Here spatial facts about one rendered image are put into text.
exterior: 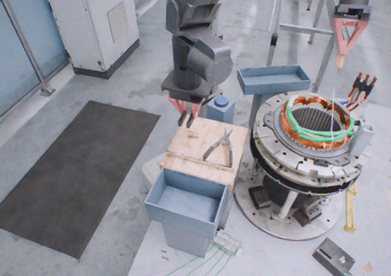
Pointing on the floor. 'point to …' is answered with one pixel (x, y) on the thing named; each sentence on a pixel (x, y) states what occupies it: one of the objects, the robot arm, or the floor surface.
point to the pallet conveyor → (308, 27)
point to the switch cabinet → (95, 24)
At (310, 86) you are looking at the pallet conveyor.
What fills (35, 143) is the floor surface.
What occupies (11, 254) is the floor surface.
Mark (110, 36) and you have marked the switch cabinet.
